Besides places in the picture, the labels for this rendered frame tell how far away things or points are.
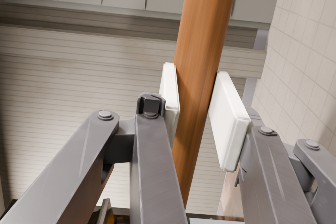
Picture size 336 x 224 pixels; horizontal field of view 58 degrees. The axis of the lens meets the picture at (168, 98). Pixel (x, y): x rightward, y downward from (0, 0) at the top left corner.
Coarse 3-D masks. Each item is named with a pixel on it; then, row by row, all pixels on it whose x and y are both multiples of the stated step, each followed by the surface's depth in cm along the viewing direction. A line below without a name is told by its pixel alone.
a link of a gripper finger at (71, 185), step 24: (96, 120) 12; (72, 144) 10; (96, 144) 10; (48, 168) 9; (72, 168) 9; (96, 168) 10; (24, 192) 8; (48, 192) 8; (72, 192) 8; (96, 192) 11; (24, 216) 7; (48, 216) 7; (72, 216) 8
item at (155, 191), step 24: (144, 96) 13; (144, 120) 12; (144, 144) 11; (168, 144) 11; (144, 168) 10; (168, 168) 10; (144, 192) 8; (168, 192) 9; (144, 216) 8; (168, 216) 8
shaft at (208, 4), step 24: (192, 0) 18; (216, 0) 17; (192, 24) 18; (216, 24) 18; (192, 48) 18; (216, 48) 19; (192, 72) 19; (216, 72) 20; (192, 96) 20; (192, 120) 20; (192, 144) 21; (192, 168) 22
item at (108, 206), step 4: (108, 200) 205; (108, 204) 202; (104, 208) 198; (108, 208) 201; (104, 212) 195; (108, 212) 200; (112, 212) 210; (104, 216) 191; (108, 216) 199; (112, 216) 209; (100, 220) 188; (104, 220) 189; (108, 220) 198; (112, 220) 208
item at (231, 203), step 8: (232, 176) 207; (224, 184) 226; (232, 184) 205; (224, 192) 224; (232, 192) 203; (224, 200) 222; (232, 200) 201; (240, 200) 184; (224, 208) 220; (232, 208) 200; (240, 208) 183; (224, 216) 218; (232, 216) 198; (240, 216) 181
